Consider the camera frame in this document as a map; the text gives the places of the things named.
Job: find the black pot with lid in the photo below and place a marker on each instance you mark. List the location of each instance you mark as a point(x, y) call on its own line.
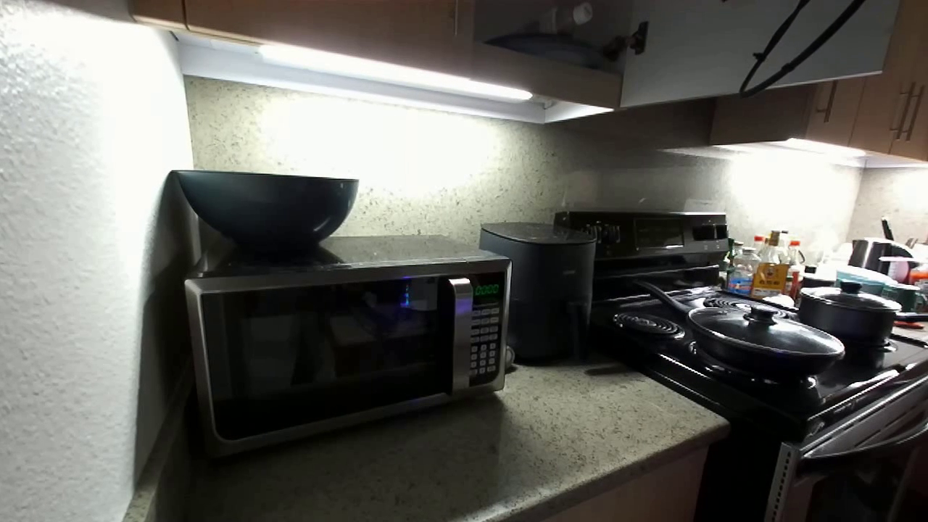
point(852, 320)

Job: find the teal container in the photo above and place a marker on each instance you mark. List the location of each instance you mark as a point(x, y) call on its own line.
point(887, 285)

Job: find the dim under-cabinet light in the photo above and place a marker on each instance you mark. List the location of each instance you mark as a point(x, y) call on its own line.
point(823, 152)

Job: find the black kitchen stove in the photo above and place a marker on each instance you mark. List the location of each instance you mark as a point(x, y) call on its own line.
point(676, 236)

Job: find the glass pan lid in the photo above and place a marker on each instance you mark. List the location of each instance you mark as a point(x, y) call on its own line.
point(773, 332)

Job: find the dark blue bowl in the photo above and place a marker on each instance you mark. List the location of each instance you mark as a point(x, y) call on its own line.
point(265, 208)

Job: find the white-lined open cupboard door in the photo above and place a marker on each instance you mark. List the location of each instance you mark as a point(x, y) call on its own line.
point(676, 47)

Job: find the black air fryer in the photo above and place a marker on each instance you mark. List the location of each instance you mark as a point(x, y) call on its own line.
point(539, 291)

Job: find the under-cabinet light strip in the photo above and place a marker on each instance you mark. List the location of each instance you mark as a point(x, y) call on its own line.
point(395, 73)

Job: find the stainless steel microwave oven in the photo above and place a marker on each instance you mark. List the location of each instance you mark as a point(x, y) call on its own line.
point(330, 353)

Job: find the wooden wall cupboard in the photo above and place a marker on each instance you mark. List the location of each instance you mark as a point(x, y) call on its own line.
point(321, 20)

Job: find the wooden base cabinet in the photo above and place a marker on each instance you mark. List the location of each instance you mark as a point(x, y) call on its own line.
point(640, 490)

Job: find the red-capped sauce bottle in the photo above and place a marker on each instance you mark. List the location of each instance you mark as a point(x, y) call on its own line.
point(797, 265)

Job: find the yellow oil bottle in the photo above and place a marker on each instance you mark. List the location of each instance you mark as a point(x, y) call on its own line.
point(771, 272)

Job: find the clear bottle with blue label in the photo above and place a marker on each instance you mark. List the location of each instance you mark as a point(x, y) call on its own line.
point(740, 276)

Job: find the black frying pan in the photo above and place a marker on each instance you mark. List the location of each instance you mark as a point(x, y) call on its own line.
point(773, 363)

